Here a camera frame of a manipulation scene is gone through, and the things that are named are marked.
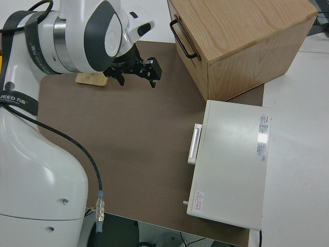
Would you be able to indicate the cream toaster oven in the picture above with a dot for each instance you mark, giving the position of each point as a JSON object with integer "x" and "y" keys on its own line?
{"x": 231, "y": 164}

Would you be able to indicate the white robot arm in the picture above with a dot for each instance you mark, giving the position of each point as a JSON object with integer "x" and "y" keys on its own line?
{"x": 33, "y": 167}

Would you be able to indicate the brown table mat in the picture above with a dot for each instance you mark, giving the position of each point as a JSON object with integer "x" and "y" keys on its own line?
{"x": 128, "y": 128}

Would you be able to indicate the wooden drawer cabinet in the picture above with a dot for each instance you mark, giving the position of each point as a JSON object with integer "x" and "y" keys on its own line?
{"x": 244, "y": 38}

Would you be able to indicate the wooden mug rack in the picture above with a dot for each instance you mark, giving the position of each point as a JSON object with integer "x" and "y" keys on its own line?
{"x": 92, "y": 78}

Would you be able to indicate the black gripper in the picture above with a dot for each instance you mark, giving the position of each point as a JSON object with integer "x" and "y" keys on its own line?
{"x": 151, "y": 68}

